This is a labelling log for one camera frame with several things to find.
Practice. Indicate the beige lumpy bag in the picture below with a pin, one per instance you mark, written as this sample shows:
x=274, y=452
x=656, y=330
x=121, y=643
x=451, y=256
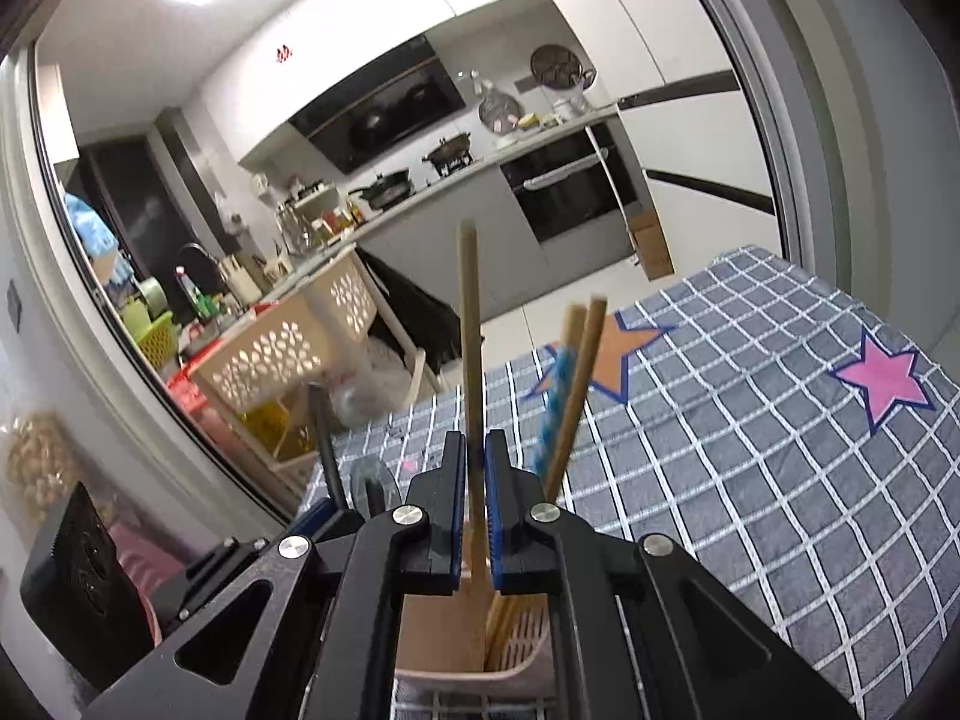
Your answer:
x=41, y=465

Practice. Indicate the pink stool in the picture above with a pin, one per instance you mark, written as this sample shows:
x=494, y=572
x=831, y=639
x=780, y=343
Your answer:
x=146, y=570

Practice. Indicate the black wok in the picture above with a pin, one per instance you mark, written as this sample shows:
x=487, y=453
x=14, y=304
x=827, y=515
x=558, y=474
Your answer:
x=386, y=189

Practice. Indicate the white mug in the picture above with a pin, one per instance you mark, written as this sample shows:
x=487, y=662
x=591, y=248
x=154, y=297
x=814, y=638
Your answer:
x=563, y=105

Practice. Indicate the grey wall switch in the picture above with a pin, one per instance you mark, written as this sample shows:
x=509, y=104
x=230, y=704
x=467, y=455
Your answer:
x=14, y=305

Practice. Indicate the black built-in oven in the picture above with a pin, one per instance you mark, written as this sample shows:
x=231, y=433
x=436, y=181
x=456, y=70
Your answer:
x=570, y=184

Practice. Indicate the yellow-green plastic basket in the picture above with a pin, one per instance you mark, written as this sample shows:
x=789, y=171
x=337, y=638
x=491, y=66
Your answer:
x=159, y=341

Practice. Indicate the black lidded pot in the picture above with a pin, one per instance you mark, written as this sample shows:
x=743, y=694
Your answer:
x=448, y=154

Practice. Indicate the white upper cabinets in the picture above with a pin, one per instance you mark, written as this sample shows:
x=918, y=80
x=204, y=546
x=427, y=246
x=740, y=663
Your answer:
x=352, y=30

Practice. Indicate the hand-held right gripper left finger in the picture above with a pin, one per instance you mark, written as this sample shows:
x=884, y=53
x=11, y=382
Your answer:
x=454, y=510

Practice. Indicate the clear plastic bag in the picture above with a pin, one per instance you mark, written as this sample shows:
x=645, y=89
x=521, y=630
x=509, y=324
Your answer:
x=371, y=390

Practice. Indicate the blue patterned cloth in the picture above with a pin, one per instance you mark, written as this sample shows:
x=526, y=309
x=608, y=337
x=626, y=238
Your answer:
x=94, y=232

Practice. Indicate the round dark wall rack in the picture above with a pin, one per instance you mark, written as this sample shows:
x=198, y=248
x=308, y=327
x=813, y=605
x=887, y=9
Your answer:
x=559, y=66

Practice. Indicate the beige flower-cutout cart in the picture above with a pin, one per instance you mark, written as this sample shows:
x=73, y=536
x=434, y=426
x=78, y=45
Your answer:
x=277, y=352

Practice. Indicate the cardboard box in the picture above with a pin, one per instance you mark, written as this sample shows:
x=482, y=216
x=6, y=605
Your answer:
x=651, y=247

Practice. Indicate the black range hood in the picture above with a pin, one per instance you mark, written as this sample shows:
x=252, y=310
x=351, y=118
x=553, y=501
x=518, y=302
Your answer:
x=382, y=120

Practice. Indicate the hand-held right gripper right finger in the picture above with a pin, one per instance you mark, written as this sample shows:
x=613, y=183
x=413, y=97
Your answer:
x=495, y=510

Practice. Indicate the blue patterned wooden chopstick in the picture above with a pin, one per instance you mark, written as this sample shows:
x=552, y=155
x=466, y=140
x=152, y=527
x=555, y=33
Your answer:
x=555, y=390

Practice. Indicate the kitchen faucet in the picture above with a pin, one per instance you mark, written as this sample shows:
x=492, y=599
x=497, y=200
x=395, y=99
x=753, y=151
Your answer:
x=196, y=251

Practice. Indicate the beige plastic utensil holder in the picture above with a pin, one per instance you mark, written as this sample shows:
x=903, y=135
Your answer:
x=517, y=682

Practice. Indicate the white knife block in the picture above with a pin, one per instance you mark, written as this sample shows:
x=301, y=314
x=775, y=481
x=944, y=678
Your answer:
x=241, y=277

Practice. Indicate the round metal steamer plate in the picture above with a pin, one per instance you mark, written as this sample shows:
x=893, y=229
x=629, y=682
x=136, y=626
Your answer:
x=499, y=107

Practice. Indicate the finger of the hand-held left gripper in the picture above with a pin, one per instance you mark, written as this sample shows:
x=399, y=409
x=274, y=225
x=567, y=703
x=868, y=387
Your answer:
x=319, y=517

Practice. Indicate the black bag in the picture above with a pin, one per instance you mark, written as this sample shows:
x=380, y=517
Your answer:
x=420, y=307

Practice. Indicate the grey kitchen counter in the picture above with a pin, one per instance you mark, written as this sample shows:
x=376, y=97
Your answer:
x=450, y=217

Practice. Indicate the yellow oil bottle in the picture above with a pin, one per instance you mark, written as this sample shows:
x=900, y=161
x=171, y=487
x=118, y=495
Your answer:
x=274, y=427

